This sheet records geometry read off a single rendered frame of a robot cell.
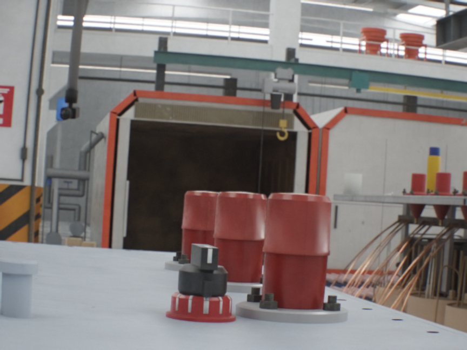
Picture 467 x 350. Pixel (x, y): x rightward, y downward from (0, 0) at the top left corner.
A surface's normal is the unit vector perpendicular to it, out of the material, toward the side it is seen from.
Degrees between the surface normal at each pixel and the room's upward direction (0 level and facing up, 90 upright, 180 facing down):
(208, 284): 90
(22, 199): 90
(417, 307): 90
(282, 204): 89
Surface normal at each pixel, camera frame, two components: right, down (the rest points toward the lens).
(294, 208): -0.17, -0.05
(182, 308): -0.59, -0.08
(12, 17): 0.17, -0.01
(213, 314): 0.44, -0.02
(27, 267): 0.69, 0.03
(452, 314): -0.97, -0.07
